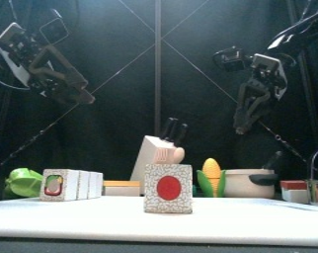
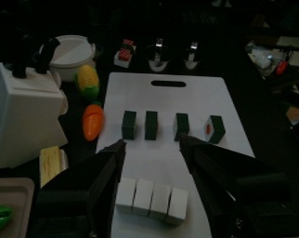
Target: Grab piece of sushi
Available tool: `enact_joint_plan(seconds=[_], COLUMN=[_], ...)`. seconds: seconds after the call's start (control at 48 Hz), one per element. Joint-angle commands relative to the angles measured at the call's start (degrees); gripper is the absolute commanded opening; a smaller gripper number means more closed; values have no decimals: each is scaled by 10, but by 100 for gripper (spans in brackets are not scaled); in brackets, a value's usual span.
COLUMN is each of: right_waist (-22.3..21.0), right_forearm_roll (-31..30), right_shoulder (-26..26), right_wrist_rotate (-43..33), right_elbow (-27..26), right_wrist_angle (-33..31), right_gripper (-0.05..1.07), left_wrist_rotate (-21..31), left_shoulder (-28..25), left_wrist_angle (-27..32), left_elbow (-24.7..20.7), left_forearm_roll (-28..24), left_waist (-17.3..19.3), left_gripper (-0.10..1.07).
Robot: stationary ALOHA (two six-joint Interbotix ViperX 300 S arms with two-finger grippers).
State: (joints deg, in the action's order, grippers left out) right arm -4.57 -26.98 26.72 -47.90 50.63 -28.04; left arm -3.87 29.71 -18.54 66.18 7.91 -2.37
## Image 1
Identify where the thin white sushi roll slice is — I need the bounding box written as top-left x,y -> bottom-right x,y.
96,172 -> 105,199
88,171 -> 98,200
77,169 -> 90,201

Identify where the sushi roll piece red centre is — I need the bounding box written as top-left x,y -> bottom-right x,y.
142,163 -> 195,214

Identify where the yellow toy corn cob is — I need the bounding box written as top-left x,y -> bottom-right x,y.
195,157 -> 228,199

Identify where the black toy ladle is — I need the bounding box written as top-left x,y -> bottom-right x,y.
248,150 -> 283,187

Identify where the white toy pot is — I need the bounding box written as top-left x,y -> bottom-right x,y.
223,168 -> 276,200

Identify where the white toy knife block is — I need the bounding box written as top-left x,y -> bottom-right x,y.
129,134 -> 180,196

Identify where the white toy toaster box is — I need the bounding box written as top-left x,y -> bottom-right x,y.
38,168 -> 81,203

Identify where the red topped nigiri block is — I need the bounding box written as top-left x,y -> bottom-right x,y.
279,179 -> 309,205

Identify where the green toy pepper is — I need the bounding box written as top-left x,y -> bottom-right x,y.
4,167 -> 46,199

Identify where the white cutting board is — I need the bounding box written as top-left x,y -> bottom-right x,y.
0,195 -> 318,249

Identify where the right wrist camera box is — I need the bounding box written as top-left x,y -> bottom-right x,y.
212,46 -> 256,73

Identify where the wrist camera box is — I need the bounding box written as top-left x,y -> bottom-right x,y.
38,17 -> 70,45
212,46 -> 256,73

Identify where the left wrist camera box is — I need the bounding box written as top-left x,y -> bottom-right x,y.
38,17 -> 70,45

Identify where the black toy knife handle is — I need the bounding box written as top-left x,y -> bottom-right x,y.
160,117 -> 179,140
172,123 -> 189,148
167,119 -> 181,143

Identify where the wooden round toy handle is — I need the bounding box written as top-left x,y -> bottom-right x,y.
169,146 -> 187,165

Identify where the grey vertical frame pole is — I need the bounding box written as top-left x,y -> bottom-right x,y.
155,0 -> 161,136

